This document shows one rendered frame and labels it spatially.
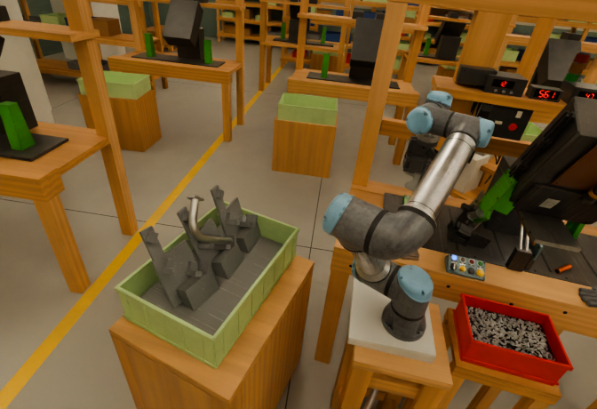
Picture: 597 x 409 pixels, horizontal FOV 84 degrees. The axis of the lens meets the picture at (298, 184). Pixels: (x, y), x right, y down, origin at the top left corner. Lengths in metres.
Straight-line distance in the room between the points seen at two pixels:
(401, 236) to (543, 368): 0.85
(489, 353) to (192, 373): 1.00
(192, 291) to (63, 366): 1.25
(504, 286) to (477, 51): 1.03
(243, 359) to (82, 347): 1.37
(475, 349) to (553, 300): 0.47
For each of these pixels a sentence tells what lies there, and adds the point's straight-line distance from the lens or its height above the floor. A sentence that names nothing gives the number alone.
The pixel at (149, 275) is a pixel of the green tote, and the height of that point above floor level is 0.90.
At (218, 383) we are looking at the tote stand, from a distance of 1.27.
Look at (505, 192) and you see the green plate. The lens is 1.66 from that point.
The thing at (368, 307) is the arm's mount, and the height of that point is 0.89.
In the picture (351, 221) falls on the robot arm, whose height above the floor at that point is 1.43.
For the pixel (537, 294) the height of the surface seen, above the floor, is 0.90.
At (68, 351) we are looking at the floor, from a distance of 2.49.
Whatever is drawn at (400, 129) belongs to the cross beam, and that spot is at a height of 1.24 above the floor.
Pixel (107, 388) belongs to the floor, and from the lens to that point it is 2.29.
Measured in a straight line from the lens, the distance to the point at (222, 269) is 1.41.
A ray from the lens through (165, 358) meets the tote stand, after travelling 1.34.
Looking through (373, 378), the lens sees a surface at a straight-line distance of 1.38.
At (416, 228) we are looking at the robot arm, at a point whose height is 1.46.
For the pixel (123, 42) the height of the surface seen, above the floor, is 0.82.
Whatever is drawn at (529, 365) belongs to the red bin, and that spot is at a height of 0.87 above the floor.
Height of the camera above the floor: 1.91
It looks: 32 degrees down
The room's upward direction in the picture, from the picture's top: 6 degrees clockwise
